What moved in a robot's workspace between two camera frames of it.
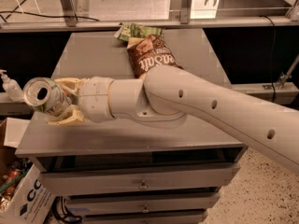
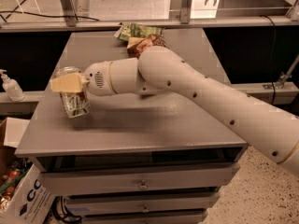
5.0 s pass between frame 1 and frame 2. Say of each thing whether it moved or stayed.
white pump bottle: stayed
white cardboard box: stayed
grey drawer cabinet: stayed
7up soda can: moved
